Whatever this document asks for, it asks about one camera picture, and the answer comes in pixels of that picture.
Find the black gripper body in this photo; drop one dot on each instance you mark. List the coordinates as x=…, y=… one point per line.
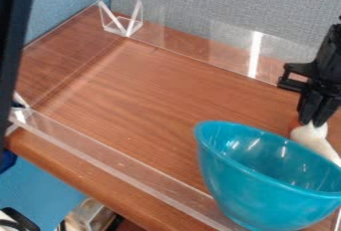
x=312, y=76

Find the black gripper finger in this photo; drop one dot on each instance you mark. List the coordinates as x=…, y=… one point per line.
x=328, y=107
x=308, y=106

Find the white and orange toy mushroom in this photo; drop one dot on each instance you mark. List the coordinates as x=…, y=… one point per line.
x=312, y=137

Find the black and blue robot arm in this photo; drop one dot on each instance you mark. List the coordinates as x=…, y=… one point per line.
x=14, y=20

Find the blue plastic bowl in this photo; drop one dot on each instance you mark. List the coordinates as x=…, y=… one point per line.
x=270, y=184

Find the clear acrylic table barrier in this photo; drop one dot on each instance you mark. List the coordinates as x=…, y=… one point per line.
x=115, y=102

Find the dark blue object at left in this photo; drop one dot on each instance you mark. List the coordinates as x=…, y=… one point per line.
x=7, y=160

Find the black and white wheel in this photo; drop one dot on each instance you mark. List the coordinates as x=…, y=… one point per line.
x=14, y=221

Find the clear acrylic corner bracket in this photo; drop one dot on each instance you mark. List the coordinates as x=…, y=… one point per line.
x=123, y=26

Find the metal frame under table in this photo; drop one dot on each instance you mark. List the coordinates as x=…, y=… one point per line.
x=90, y=216

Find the clear acrylic left bracket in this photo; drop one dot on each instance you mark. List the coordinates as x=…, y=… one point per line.
x=19, y=112

